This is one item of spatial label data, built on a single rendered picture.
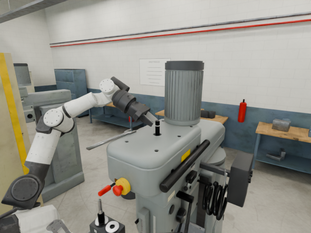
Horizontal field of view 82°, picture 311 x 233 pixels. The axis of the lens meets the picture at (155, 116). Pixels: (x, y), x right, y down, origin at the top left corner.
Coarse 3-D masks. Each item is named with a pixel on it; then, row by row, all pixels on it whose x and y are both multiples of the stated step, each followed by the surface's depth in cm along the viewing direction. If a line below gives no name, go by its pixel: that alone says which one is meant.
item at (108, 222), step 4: (96, 220) 126; (108, 220) 127; (112, 220) 127; (92, 224) 124; (96, 224) 122; (100, 224) 122; (104, 224) 122; (108, 224) 122; (112, 224) 122; (116, 224) 122; (120, 224) 124; (92, 228) 123; (96, 228) 121; (100, 228) 121; (104, 228) 121; (108, 228) 119; (112, 228) 121; (116, 228) 119; (120, 228) 121; (124, 228) 124; (92, 232) 124; (96, 232) 121; (100, 232) 119; (104, 232) 118; (108, 232) 117; (112, 232) 117; (116, 232) 118; (120, 232) 120; (124, 232) 124
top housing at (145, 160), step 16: (144, 128) 88; (160, 128) 88; (176, 128) 88; (192, 128) 88; (112, 144) 70; (128, 144) 70; (144, 144) 70; (160, 144) 70; (176, 144) 71; (192, 144) 83; (112, 160) 68; (128, 160) 62; (144, 160) 60; (160, 160) 61; (176, 160) 71; (112, 176) 70; (128, 176) 64; (144, 176) 60; (160, 176) 62; (144, 192) 62; (160, 192) 64
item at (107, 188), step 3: (114, 183) 76; (108, 186) 73; (111, 186) 75; (102, 189) 72; (105, 189) 72; (108, 189) 73; (99, 192) 70; (102, 192) 71; (105, 192) 71; (99, 195) 70
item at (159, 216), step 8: (136, 200) 87; (144, 200) 82; (176, 200) 87; (136, 208) 89; (152, 208) 81; (160, 208) 79; (168, 208) 80; (176, 208) 88; (136, 216) 91; (152, 216) 82; (160, 216) 80; (168, 216) 82; (152, 224) 83; (160, 224) 82; (168, 224) 83; (176, 224) 92; (152, 232) 85; (160, 232) 83; (168, 232) 85
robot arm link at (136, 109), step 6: (126, 96) 79; (132, 96) 80; (120, 102) 78; (126, 102) 78; (132, 102) 80; (138, 102) 83; (120, 108) 79; (126, 108) 79; (132, 108) 77; (138, 108) 78; (144, 108) 80; (132, 114) 78; (138, 114) 75; (144, 114) 83; (138, 120) 78
